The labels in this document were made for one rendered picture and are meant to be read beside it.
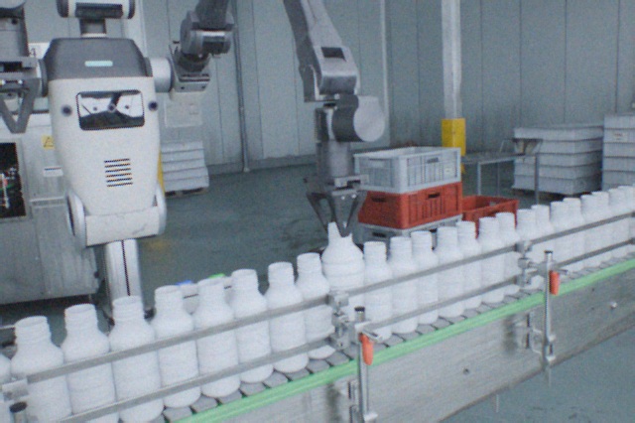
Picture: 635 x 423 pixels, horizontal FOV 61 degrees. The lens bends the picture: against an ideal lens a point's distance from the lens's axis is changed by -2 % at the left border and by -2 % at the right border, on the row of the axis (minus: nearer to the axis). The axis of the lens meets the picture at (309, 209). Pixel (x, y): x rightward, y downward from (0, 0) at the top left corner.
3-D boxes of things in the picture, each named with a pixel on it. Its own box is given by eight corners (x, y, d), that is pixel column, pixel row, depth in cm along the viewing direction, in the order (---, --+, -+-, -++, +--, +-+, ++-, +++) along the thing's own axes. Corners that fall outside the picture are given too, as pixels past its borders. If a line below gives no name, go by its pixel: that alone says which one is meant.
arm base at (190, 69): (167, 43, 137) (178, 82, 134) (174, 22, 130) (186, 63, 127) (199, 43, 142) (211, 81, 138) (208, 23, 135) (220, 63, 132)
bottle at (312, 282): (315, 341, 94) (304, 249, 90) (343, 348, 90) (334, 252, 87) (293, 355, 89) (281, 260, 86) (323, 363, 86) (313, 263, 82)
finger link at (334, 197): (344, 229, 93) (341, 175, 92) (370, 235, 87) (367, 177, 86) (311, 236, 90) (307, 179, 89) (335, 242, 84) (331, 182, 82)
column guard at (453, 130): (453, 176, 1064) (453, 119, 1044) (440, 175, 1097) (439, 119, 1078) (467, 174, 1084) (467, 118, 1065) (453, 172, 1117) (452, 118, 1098)
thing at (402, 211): (403, 230, 326) (401, 194, 322) (355, 221, 357) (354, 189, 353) (463, 213, 363) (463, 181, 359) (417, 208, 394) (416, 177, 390)
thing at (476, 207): (466, 243, 374) (466, 211, 371) (423, 234, 408) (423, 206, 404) (519, 228, 408) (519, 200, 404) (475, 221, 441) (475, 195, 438)
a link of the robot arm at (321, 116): (335, 102, 90) (306, 104, 87) (360, 100, 84) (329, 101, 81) (337, 145, 91) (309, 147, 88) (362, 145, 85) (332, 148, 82)
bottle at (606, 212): (580, 256, 135) (582, 191, 132) (605, 255, 134) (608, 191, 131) (588, 263, 129) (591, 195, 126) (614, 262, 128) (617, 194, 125)
